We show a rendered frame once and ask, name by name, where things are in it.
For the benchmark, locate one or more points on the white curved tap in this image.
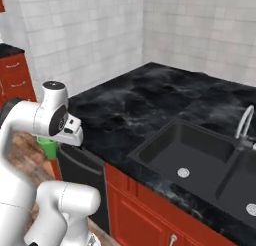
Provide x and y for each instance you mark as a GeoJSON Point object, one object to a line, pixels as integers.
{"type": "Point", "coordinates": [243, 120]}

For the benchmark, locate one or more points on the green cup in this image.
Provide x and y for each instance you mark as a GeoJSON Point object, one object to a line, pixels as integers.
{"type": "Point", "coordinates": [49, 150]}

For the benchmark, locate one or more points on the black dishwasher door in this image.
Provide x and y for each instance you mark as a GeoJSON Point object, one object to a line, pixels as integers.
{"type": "Point", "coordinates": [81, 186]}

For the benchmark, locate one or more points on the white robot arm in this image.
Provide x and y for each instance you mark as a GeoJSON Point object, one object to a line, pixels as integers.
{"type": "Point", "coordinates": [20, 190]}

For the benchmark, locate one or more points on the red drawer cabinet run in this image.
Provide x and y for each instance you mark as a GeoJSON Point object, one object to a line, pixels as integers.
{"type": "Point", "coordinates": [16, 78]}

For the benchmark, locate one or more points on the red cupboard door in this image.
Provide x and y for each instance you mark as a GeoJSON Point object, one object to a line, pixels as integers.
{"type": "Point", "coordinates": [136, 220]}

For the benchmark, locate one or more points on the black double sink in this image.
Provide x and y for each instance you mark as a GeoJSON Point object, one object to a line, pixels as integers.
{"type": "Point", "coordinates": [186, 150]}

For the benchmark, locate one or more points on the red drawer front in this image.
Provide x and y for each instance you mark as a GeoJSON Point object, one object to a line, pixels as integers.
{"type": "Point", "coordinates": [117, 177]}

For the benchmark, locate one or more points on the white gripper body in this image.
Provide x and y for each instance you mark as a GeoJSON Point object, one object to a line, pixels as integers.
{"type": "Point", "coordinates": [72, 138]}

